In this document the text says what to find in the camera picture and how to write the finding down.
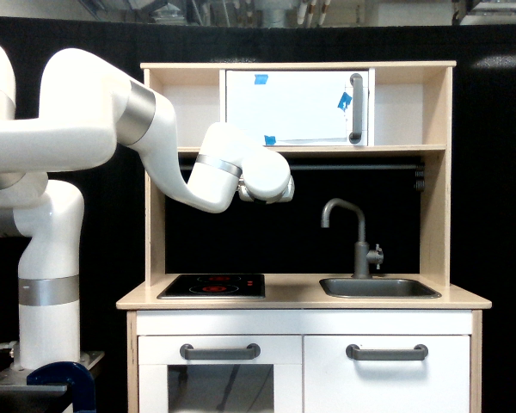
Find blue tape bottom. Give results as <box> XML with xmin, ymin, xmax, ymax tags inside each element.
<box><xmin>264</xmin><ymin>135</ymin><xmax>276</xmax><ymax>146</ymax></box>

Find black toy stovetop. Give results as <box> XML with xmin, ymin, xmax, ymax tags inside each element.
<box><xmin>157</xmin><ymin>274</ymin><xmax>266</xmax><ymax>299</ymax></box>

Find blue tape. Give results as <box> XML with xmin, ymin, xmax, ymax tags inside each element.
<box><xmin>264</xmin><ymin>135</ymin><xmax>276</xmax><ymax>146</ymax></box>
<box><xmin>255</xmin><ymin>74</ymin><xmax>268</xmax><ymax>85</ymax></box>
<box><xmin>338</xmin><ymin>92</ymin><xmax>353</xmax><ymax>112</ymax></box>

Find grey oven door handle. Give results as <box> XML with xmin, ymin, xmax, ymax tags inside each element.
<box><xmin>180</xmin><ymin>343</ymin><xmax>261</xmax><ymax>361</ymax></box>

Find blue tape right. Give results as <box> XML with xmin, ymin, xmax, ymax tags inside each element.
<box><xmin>338</xmin><ymin>92</ymin><xmax>353</xmax><ymax>112</ymax></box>

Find blue tape top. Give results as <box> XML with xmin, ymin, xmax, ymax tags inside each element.
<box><xmin>255</xmin><ymin>74</ymin><xmax>268</xmax><ymax>85</ymax></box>

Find wooden toy kitchen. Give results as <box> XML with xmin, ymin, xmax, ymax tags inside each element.
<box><xmin>117</xmin><ymin>61</ymin><xmax>491</xmax><ymax>412</ymax></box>

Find grey microwave handle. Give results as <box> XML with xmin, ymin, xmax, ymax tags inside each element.
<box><xmin>349</xmin><ymin>73</ymin><xmax>364</xmax><ymax>145</ymax></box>

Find grey faucet knob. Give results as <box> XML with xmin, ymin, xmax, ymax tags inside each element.
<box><xmin>366</xmin><ymin>243</ymin><xmax>384</xmax><ymax>269</ymax></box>

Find grey cabinet door handle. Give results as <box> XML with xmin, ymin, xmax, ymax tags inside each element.
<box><xmin>346</xmin><ymin>344</ymin><xmax>429</xmax><ymax>361</ymax></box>

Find grey rail hooks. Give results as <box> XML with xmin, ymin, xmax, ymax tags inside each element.
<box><xmin>414</xmin><ymin>164</ymin><xmax>426</xmax><ymax>192</ymax></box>

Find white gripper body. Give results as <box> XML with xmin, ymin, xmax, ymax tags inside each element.
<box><xmin>237</xmin><ymin>176</ymin><xmax>294</xmax><ymax>204</ymax></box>

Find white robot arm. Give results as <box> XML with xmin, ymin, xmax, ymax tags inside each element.
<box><xmin>0</xmin><ymin>46</ymin><xmax>294</xmax><ymax>370</ymax></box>

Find white cabinet door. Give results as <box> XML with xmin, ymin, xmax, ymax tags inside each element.
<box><xmin>304</xmin><ymin>336</ymin><xmax>470</xmax><ymax>412</ymax></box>

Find blue c-clamp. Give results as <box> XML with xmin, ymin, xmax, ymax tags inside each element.
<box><xmin>26</xmin><ymin>361</ymin><xmax>96</xmax><ymax>413</ymax></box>

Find white oven door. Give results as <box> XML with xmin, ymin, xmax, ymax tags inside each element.
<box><xmin>138</xmin><ymin>335</ymin><xmax>303</xmax><ymax>412</ymax></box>

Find white microwave door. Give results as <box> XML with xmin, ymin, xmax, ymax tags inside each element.
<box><xmin>225</xmin><ymin>70</ymin><xmax>375</xmax><ymax>146</ymax></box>

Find grey toy faucet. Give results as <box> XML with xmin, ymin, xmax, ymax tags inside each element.
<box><xmin>320</xmin><ymin>198</ymin><xmax>371</xmax><ymax>279</ymax></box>

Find grey toy sink basin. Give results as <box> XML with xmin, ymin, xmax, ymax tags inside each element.
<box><xmin>319</xmin><ymin>278</ymin><xmax>442</xmax><ymax>299</ymax></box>

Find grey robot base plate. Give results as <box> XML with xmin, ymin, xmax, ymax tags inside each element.
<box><xmin>0</xmin><ymin>350</ymin><xmax>106</xmax><ymax>395</ymax></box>

